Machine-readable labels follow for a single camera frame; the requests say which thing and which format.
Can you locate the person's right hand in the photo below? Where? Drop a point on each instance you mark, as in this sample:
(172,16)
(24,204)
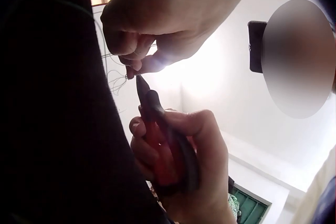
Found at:
(199,161)

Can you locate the person's left hand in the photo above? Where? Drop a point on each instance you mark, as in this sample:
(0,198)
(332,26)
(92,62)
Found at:
(168,6)

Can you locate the person's right index finger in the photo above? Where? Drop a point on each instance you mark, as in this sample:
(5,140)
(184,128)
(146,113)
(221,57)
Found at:
(189,123)

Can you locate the person's right fingers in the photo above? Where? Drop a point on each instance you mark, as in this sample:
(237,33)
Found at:
(143,158)

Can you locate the person's left thumb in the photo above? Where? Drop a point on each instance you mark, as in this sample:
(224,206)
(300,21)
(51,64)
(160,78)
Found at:
(160,61)

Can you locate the person's right thumb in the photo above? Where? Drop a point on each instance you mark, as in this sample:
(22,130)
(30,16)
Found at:
(137,127)

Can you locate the person's left fingers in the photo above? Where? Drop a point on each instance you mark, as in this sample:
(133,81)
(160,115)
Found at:
(128,48)

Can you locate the red black pliers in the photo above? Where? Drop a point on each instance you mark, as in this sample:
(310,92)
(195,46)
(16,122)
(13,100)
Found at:
(168,155)

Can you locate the large black object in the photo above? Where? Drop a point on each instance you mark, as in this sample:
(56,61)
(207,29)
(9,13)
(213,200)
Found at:
(57,108)

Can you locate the green window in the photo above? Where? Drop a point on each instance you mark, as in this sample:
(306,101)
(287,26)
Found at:
(249,205)

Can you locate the person's body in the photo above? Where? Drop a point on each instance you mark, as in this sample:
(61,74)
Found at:
(317,195)

